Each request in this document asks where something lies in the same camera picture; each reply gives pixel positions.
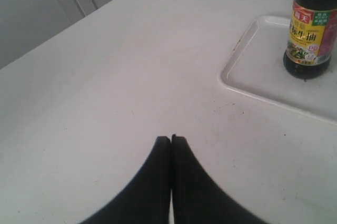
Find white plastic tray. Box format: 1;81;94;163
218;15;336;124

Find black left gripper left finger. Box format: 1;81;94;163
82;136;171;223

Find dark soy sauce bottle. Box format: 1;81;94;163
283;0;336;80

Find grey cabinet doors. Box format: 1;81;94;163
1;0;112;67

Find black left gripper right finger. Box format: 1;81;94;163
171;135;265;223

